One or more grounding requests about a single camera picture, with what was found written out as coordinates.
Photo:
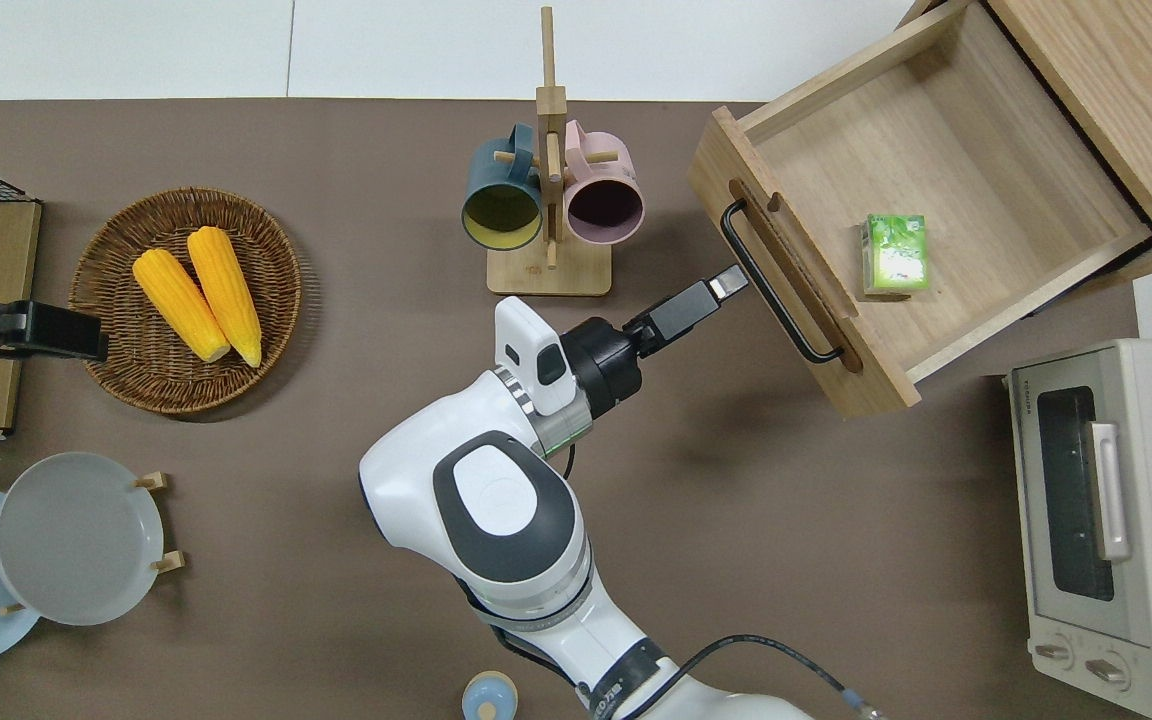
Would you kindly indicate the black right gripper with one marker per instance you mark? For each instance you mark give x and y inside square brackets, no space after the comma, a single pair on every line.
[601,360]

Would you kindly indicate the light wooden drawer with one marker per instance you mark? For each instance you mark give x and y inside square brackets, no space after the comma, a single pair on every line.
[936,150]

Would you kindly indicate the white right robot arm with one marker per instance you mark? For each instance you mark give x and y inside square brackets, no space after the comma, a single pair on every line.
[496,500]

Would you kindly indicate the brown wicker basket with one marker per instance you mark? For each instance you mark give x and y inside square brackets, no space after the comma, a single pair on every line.
[136,370]

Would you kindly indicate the yellow corn cob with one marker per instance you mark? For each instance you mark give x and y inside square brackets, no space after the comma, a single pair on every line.
[226,290]
[176,300]

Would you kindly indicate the pink mug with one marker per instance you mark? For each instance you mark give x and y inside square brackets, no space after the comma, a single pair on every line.
[604,205]

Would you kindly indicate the small green carton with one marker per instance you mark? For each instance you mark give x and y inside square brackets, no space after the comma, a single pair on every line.
[896,255]

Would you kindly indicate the wooden mug tree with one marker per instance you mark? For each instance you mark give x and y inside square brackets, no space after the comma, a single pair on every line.
[548,275]

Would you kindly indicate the grey plate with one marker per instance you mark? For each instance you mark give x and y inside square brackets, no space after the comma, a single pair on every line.
[76,540]

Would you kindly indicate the dark blue mug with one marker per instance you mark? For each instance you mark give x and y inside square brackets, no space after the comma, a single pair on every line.
[501,215]

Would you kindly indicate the brown table mat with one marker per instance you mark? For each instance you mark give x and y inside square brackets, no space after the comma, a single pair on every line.
[286,450]

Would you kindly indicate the wooden dish rack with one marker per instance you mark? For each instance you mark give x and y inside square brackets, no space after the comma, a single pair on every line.
[168,562]

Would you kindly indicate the light wooden cabinet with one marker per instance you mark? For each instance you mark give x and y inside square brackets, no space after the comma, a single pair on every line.
[1136,100]

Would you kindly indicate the small blue round bell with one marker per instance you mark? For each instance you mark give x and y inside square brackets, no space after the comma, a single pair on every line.
[489,695]

